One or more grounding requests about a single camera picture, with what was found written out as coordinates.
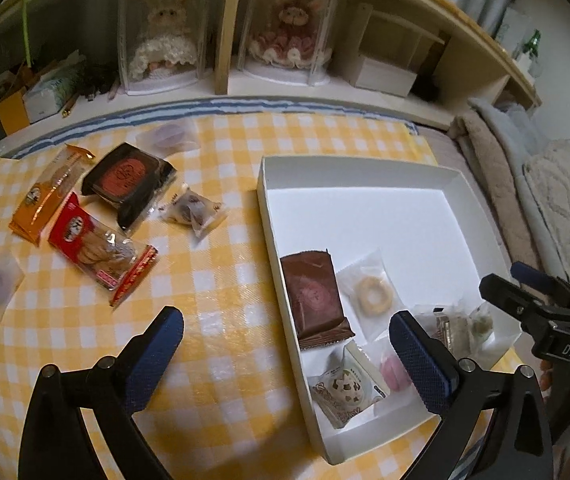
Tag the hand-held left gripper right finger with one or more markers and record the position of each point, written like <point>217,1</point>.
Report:
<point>417,360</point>

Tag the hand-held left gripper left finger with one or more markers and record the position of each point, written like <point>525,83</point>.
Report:
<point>152,360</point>

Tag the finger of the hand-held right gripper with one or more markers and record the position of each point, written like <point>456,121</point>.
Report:
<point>502,295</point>
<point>527,272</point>

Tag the pink donut packet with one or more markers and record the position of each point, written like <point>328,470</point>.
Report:
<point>390,370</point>

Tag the clear packet with green pastry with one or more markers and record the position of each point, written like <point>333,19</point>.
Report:
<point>480,325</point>

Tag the large clear wafer packet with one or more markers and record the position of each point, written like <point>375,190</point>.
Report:
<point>445,330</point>

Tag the cow print cookie packet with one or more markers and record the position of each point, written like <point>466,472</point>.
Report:
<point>347,385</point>

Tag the beige donut packet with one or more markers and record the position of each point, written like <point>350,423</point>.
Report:
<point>367,294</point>

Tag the brown snack packet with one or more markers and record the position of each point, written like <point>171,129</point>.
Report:
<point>312,295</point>

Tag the red cracker packet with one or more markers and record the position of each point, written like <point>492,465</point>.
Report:
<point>85,240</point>

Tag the clear packet with brown pastry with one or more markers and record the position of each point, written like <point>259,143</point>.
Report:
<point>190,207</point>

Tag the white cardboard box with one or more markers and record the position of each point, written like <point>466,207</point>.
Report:
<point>365,210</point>

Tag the purple donut packet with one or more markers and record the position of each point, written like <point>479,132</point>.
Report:
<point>0,282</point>
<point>167,132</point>

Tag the black packet with red circle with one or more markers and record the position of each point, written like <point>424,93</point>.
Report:
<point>125,175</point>

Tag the orange cracker packet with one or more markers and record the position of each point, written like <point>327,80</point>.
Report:
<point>45,195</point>

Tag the white textured cushion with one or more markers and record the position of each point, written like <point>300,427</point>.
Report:
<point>565,195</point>

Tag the beige fluffy blanket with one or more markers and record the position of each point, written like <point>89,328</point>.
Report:
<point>490,185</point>

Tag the yellow checkered tablecloth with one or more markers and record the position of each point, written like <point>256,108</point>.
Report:
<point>215,285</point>

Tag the pale blue blanket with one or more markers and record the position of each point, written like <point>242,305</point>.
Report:
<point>530,125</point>

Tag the green glass bottle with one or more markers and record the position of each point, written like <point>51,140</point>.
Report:
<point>532,42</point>

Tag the small white box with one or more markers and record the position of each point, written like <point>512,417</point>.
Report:
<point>385,75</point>

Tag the white paper carton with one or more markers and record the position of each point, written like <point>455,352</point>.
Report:
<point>512,25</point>

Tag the small wooden rack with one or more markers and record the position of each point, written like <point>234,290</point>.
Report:
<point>400,25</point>

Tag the tissue box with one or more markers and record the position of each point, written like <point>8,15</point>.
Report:
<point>47,95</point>

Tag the pile of dark trinkets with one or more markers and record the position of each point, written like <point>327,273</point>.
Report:
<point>97,80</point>

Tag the yellow cardboard box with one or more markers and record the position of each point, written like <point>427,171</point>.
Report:
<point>12,110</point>

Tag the white doll in clear case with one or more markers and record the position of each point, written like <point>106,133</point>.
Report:
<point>165,35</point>

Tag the wooden shelf unit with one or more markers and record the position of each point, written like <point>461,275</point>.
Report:
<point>222,35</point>

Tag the pink doll in clear case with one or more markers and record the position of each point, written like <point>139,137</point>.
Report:
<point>290,25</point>

